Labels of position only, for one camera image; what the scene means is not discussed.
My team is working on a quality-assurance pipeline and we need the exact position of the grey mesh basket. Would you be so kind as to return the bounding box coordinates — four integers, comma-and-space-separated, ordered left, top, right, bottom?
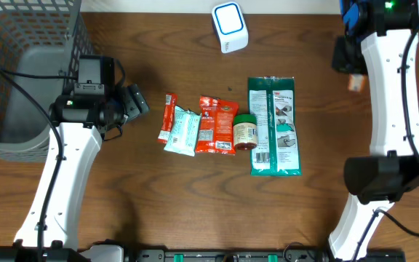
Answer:
0, 0, 94, 162

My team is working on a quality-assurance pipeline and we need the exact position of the red snack bag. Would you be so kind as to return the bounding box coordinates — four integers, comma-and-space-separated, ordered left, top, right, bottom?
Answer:
195, 96, 239, 155

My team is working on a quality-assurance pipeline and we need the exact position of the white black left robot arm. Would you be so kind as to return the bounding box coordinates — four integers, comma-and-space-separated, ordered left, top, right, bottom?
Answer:
0, 55, 149, 261

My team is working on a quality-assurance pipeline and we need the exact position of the orange Kleenex tissue pack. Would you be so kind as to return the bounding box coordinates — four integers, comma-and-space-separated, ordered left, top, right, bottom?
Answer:
348, 74, 367, 92

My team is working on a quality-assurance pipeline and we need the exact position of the red packet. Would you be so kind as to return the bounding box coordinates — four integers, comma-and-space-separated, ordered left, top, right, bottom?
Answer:
158, 93, 177, 143

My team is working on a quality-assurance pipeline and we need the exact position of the white barcode scanner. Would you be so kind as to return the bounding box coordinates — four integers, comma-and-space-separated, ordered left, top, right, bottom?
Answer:
211, 1, 249, 54

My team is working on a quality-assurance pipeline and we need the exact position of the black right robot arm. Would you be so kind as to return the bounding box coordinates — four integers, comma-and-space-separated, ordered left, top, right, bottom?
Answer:
328, 0, 419, 261

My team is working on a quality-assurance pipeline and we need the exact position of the green lid jar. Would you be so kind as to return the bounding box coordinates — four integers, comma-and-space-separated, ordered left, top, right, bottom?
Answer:
233, 114, 258, 151

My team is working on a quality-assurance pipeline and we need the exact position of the white small packet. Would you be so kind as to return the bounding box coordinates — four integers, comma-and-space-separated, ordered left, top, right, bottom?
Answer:
164, 106, 201, 156

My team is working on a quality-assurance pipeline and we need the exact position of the green white 3M package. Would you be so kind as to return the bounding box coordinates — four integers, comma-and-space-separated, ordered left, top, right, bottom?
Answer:
247, 76, 302, 177

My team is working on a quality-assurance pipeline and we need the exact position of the black mounting rail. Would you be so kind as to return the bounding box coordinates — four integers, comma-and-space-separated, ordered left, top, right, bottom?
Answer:
78, 238, 407, 262

